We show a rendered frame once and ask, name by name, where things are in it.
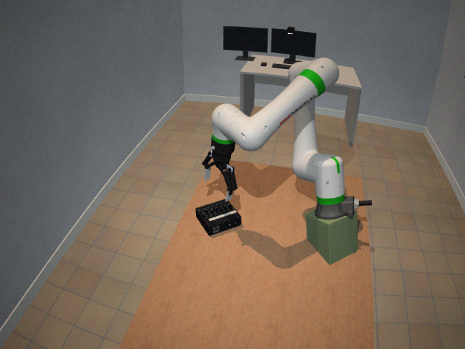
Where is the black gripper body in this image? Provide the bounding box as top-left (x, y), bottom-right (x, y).
top-left (212, 151), bottom-right (232, 170)

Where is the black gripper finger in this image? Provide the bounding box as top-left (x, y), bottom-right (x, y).
top-left (202, 151), bottom-right (217, 181)
top-left (218, 164), bottom-right (238, 201)

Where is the black lighting desk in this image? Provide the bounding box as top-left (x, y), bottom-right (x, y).
top-left (195, 199), bottom-right (241, 236)

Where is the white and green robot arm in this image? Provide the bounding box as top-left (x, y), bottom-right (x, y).
top-left (209, 57), bottom-right (372, 220)

